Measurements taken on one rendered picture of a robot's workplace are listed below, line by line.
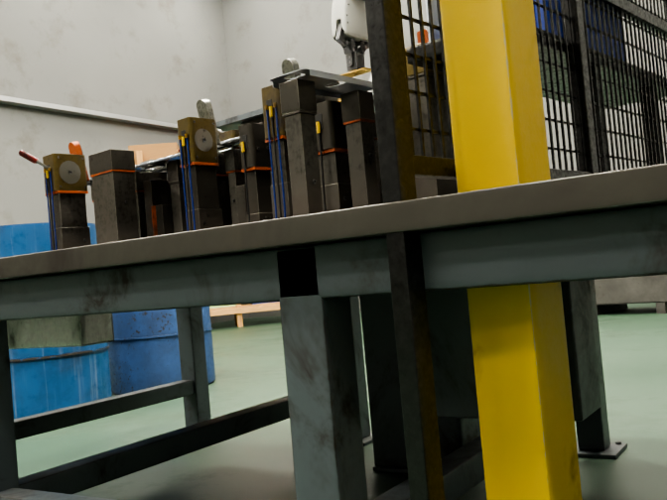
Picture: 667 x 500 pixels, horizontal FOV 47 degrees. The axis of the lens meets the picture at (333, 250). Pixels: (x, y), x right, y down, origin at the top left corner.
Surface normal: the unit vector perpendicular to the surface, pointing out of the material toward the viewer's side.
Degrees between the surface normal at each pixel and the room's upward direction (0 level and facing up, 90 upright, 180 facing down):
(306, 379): 90
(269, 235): 90
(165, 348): 90
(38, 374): 90
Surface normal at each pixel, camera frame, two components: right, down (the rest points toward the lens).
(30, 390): 0.13, -0.04
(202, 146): 0.75, -0.09
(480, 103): -0.66, 0.04
